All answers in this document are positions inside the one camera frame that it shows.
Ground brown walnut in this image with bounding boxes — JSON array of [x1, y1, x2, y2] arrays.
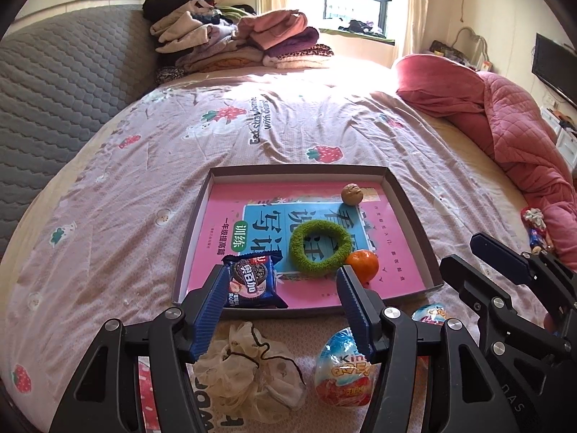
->
[[341, 183, 365, 205]]

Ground pink pillow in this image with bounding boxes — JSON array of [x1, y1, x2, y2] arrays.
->
[[391, 53, 490, 119]]

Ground blue cookie packet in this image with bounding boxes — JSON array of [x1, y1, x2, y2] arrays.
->
[[221, 253, 289, 310]]

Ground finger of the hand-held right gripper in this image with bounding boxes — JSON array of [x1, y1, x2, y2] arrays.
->
[[470, 233, 577, 325], [439, 255, 566, 357]]

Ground cream mesh scrunchie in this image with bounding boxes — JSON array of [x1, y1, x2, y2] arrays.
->
[[193, 321, 308, 424]]

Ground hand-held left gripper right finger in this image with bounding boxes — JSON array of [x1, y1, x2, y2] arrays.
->
[[336, 265, 510, 433]]

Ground strawberry printed bedsheet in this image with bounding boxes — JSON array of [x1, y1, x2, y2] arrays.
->
[[0, 61, 564, 433]]

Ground small colourful doll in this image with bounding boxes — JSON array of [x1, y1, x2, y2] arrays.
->
[[520, 206, 549, 254]]

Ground white drawer cabinet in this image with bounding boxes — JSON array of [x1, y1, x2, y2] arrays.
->
[[540, 107, 577, 165]]

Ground black television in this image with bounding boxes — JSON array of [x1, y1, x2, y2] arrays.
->
[[531, 32, 577, 110]]

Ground pink quilt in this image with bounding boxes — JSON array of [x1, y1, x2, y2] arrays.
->
[[451, 71, 577, 259]]

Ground large toy egg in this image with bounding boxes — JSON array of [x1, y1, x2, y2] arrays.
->
[[314, 327, 382, 410]]

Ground shallow grey cardboard box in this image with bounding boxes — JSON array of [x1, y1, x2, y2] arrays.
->
[[171, 165, 445, 321]]

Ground pile of folded clothes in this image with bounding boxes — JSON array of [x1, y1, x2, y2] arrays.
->
[[142, 0, 335, 85]]

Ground small toy egg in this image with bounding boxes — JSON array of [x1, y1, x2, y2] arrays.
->
[[411, 303, 452, 327]]

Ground dark clothes on windowsill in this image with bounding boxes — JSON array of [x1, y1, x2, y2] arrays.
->
[[338, 19, 389, 38]]

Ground green fuzzy ring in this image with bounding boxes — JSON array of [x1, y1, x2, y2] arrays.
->
[[289, 219, 353, 277]]

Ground orange tangerine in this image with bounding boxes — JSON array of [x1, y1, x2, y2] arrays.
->
[[345, 250, 380, 283]]

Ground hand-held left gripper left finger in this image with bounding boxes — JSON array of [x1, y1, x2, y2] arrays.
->
[[49, 264, 232, 433]]

